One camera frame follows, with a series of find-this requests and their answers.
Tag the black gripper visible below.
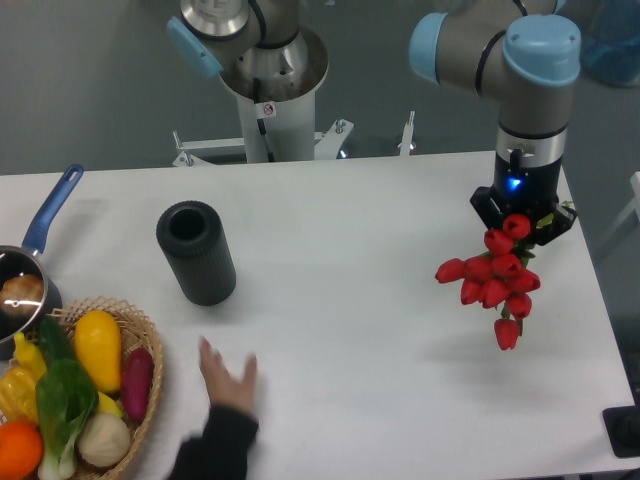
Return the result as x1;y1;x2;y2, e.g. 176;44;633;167
470;154;578;246

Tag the blue handled saucepan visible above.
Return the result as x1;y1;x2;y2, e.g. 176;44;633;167
1;164;84;361

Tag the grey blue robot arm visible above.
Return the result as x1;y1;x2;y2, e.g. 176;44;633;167
408;1;581;246

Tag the black sleeved forearm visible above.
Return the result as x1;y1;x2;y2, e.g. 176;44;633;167
167;406;259;480

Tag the black ribbed cylinder vase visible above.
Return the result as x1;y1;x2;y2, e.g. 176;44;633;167
156;200;236;306

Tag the yellow squash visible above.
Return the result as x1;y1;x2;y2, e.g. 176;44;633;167
74;310;122;395

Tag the red tulip bouquet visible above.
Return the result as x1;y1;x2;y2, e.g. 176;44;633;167
434;214;541;351

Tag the black device at edge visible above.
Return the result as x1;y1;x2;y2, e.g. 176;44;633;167
602;406;639;458

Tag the green bok choy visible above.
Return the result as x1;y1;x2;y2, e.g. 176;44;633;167
36;359;98;479

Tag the orange fruit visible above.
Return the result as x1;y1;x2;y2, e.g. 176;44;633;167
1;421;43;479

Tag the yellow bell pepper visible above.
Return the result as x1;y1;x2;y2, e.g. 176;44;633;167
1;332;47;425

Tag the purple eggplant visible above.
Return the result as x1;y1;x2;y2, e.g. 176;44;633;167
121;348;154;423

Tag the bread roll in pan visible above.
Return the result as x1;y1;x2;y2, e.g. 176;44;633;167
1;274;44;317

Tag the green cucumber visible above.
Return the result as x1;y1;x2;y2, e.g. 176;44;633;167
38;315;76;366

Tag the blurred human hand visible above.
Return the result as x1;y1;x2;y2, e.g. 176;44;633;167
199;337;258;416

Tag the blue water jug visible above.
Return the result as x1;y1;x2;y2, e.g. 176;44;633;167
581;1;639;88

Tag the white frame at right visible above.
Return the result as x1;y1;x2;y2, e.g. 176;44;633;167
595;171;639;260

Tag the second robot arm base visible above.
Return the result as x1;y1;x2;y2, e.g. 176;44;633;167
167;1;328;103

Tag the woven wicker basket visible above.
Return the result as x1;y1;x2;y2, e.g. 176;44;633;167
52;296;163;479

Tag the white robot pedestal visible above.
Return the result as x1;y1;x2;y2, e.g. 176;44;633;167
171;89;417;168

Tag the white garlic bulb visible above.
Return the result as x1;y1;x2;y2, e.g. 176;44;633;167
77;413;131;468

